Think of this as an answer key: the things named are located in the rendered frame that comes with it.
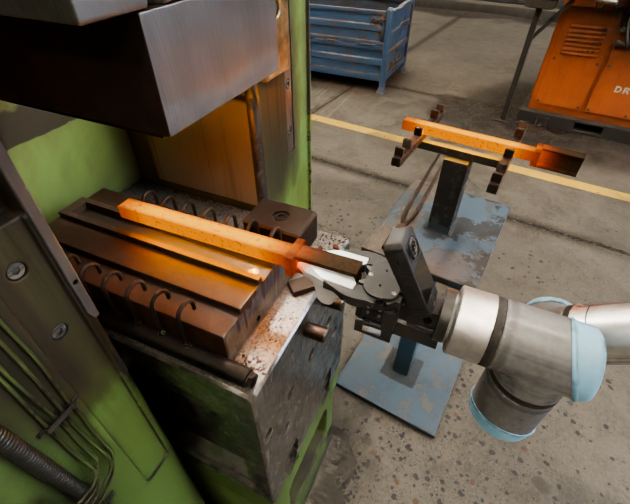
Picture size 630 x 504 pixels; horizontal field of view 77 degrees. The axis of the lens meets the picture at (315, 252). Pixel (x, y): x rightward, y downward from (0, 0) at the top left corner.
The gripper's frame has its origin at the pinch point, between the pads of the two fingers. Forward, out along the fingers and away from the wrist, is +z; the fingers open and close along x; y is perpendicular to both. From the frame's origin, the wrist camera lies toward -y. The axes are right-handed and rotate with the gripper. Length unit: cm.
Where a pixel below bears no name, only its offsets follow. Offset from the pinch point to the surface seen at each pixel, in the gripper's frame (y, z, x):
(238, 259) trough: 6.4, 13.2, 1.1
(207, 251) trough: 6.6, 19.0, 0.6
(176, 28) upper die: -29.7, 7.7, -9.3
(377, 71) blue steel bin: 84, 91, 350
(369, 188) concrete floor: 104, 40, 181
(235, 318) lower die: 7.1, 7.3, -9.0
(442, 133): 3, -8, 57
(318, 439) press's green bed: 89, 2, 13
